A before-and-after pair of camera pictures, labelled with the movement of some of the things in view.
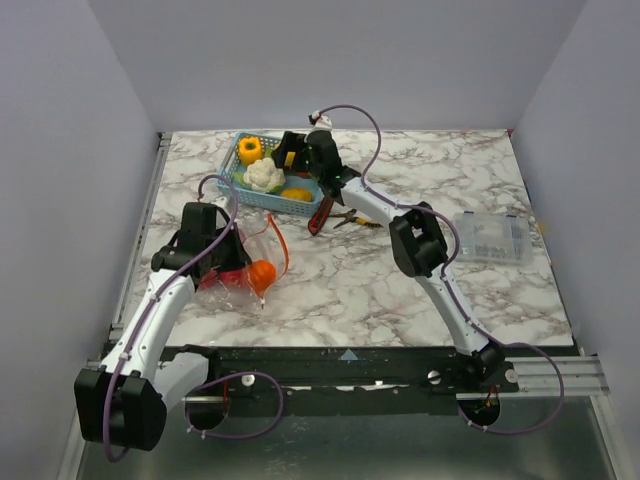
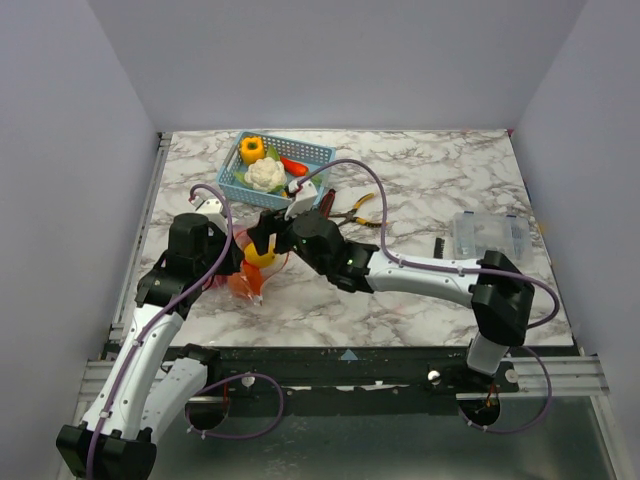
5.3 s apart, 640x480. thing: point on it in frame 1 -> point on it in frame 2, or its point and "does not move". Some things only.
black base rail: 299,381 does not move
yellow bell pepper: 250,150 does not move
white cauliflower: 263,175 does not move
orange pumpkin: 263,274 -> 247,281
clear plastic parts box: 493,238 does not move
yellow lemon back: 289,158 -> 252,257
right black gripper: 298,156 -> 267,228
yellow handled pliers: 348,217 does not move
